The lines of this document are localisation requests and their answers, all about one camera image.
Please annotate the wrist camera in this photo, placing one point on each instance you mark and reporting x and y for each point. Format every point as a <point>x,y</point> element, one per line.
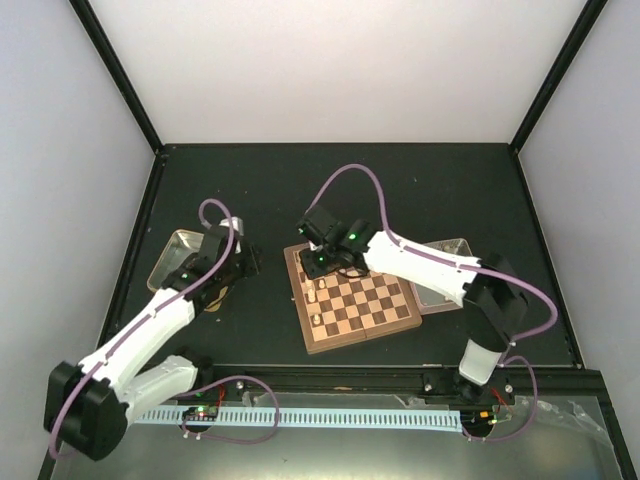
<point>238,226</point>
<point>319,227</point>

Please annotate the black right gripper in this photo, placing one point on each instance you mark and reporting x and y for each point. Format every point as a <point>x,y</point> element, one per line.
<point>312,270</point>

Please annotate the right controller board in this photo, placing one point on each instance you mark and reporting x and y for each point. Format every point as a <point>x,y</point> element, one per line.
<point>483,417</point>

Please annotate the black front rail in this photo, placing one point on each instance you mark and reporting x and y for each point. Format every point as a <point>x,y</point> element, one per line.
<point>435,384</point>

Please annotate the controller board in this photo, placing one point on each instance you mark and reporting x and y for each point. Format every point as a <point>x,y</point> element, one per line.
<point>483,417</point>
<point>200,413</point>

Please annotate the black frame post left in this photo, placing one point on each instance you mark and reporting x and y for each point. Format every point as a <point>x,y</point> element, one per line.
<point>88,18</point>

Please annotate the wooden chess board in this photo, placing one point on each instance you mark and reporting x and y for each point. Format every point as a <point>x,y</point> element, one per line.
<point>352,310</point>

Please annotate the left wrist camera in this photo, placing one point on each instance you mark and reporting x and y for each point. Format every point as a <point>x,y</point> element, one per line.
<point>238,226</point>

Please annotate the black frame post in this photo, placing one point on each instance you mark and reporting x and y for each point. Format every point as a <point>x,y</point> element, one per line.
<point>571,46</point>
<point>88,18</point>

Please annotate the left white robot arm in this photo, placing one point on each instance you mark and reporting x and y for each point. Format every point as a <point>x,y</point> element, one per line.
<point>90,405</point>

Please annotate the left controller board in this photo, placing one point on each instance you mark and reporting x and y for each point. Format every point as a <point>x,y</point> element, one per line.
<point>200,413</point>

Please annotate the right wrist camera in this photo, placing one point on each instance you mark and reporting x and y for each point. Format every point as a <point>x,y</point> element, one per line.
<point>319,227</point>

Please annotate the black frame post right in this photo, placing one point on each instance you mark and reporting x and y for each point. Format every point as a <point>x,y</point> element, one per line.
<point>571,46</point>

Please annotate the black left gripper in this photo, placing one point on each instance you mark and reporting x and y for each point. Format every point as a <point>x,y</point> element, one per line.
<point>253,260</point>

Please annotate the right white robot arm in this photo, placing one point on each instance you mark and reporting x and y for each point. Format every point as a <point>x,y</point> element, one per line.
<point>493,307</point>

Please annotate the white slotted cable duct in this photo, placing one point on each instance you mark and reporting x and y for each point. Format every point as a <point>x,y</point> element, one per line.
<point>419,420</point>

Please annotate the gold metal tray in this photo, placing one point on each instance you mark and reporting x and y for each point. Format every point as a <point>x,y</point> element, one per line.
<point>202,277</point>

